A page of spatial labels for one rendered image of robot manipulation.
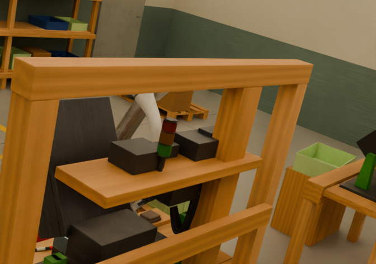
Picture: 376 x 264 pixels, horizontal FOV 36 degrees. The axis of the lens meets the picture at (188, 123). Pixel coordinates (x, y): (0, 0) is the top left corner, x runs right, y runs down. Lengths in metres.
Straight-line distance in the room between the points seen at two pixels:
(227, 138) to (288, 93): 0.46
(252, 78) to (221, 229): 0.63
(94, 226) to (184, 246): 0.35
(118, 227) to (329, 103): 7.55
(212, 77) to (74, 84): 0.62
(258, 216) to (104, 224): 0.72
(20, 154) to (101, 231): 0.74
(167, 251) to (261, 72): 0.77
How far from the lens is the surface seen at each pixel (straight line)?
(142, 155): 1.95
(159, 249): 2.10
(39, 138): 1.55
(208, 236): 2.32
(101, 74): 1.62
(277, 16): 9.99
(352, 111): 9.42
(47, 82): 1.51
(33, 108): 1.51
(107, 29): 10.04
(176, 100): 8.14
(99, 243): 2.14
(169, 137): 1.98
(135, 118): 3.12
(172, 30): 11.25
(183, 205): 3.49
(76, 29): 8.90
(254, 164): 2.41
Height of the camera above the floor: 2.28
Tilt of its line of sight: 16 degrees down
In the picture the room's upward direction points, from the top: 13 degrees clockwise
